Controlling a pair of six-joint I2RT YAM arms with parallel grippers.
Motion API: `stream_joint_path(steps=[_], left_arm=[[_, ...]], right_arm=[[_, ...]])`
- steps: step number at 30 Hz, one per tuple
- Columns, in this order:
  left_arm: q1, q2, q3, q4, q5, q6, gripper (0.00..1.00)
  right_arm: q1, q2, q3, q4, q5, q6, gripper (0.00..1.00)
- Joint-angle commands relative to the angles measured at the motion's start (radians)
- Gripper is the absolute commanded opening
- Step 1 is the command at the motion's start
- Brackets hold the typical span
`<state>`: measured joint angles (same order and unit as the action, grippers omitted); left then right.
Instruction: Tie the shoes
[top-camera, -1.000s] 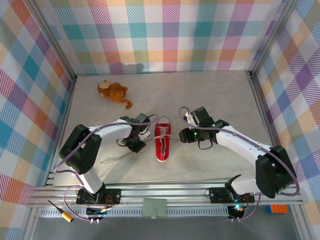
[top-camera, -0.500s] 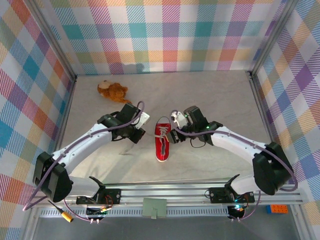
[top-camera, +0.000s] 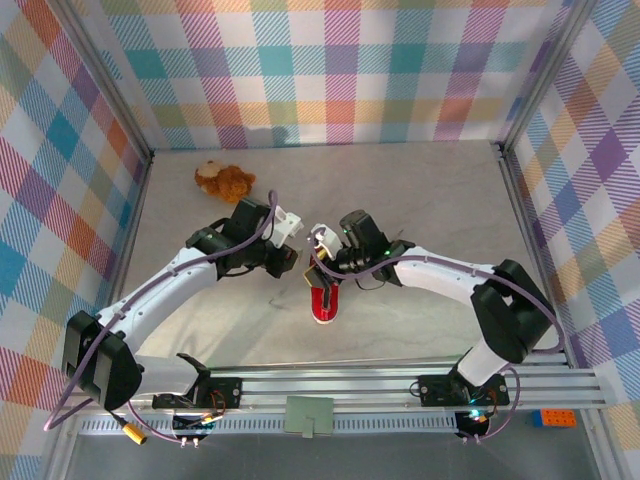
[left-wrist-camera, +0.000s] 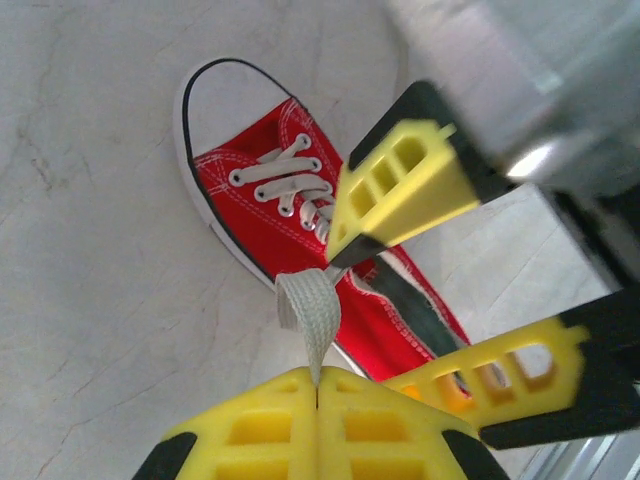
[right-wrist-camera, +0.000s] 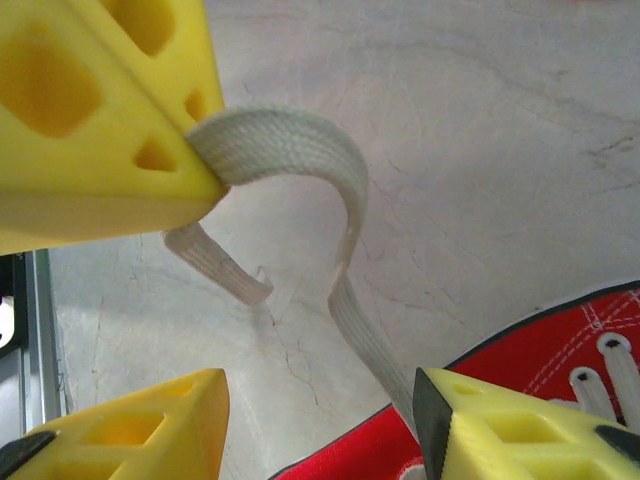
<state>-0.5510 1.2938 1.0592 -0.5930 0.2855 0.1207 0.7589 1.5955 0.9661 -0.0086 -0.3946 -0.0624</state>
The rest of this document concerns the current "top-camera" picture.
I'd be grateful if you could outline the red canvas sneaker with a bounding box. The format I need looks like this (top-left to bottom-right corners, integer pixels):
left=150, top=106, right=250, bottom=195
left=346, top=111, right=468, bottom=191
left=307, top=249, right=342, bottom=326

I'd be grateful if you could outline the brown plush monkey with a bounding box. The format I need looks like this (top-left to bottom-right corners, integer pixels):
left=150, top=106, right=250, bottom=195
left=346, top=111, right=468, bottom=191
left=193, top=159, right=257, bottom=204

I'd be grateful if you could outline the grey-green flat plate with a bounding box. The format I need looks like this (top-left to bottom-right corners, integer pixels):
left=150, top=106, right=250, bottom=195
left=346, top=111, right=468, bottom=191
left=283, top=394, right=335, bottom=440

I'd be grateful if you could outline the black controller board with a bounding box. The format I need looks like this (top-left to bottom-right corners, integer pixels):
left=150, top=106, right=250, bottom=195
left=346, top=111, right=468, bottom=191
left=172, top=412, right=219, bottom=449
left=457, top=409, right=491, bottom=444

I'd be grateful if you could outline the yellow cylinder plug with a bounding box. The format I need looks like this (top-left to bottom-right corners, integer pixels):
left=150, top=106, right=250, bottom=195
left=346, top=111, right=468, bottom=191
left=112, top=410, right=150, bottom=445

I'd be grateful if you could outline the orange and blue toy block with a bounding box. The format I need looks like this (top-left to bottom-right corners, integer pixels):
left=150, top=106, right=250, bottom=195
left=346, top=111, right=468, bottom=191
left=530, top=408, right=577, bottom=429

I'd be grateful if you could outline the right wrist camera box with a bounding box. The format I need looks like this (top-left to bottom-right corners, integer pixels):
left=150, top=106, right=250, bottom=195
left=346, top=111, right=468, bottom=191
left=307, top=224, right=344, bottom=261

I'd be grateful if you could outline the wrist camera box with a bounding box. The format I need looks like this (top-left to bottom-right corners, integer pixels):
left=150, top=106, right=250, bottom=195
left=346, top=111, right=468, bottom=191
left=307, top=224, right=344, bottom=261
left=269, top=204, right=306, bottom=249

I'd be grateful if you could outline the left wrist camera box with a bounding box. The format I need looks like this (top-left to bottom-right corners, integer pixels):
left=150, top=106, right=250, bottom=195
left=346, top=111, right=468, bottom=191
left=269, top=204, right=306, bottom=249

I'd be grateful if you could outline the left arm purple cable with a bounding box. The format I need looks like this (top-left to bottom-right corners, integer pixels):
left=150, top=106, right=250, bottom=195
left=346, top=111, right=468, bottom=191
left=43, top=189, right=281, bottom=444

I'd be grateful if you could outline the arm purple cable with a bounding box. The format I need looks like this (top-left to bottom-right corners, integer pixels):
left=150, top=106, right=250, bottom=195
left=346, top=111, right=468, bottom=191
left=305, top=234, right=566, bottom=444
left=43, top=189, right=281, bottom=444

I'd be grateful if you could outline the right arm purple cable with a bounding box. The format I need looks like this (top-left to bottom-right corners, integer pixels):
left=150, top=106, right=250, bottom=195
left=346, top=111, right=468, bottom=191
left=305, top=234, right=566, bottom=444

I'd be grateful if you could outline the long aluminium base rail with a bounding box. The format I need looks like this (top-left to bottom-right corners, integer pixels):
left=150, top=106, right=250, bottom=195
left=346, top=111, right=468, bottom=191
left=52, top=367, right=614, bottom=416

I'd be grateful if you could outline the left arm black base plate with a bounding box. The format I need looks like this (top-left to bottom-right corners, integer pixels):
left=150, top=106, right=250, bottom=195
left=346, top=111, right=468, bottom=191
left=152, top=377, right=244, bottom=411

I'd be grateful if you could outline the slotted grey cable duct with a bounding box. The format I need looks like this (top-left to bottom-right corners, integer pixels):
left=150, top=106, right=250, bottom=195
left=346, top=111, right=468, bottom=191
left=79, top=414, right=461, bottom=436

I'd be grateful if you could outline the aluminium side rail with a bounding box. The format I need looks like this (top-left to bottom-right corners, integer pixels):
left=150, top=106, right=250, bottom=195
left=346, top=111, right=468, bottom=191
left=492, top=142, right=574, bottom=369

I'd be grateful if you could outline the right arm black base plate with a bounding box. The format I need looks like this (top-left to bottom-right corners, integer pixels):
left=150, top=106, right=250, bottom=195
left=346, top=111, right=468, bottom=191
left=417, top=372, right=511, bottom=407

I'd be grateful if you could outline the aluminium corner post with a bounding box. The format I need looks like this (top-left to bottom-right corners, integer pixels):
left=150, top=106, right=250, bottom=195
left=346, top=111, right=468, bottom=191
left=492, top=0, right=606, bottom=154
left=52, top=0, right=156, bottom=164

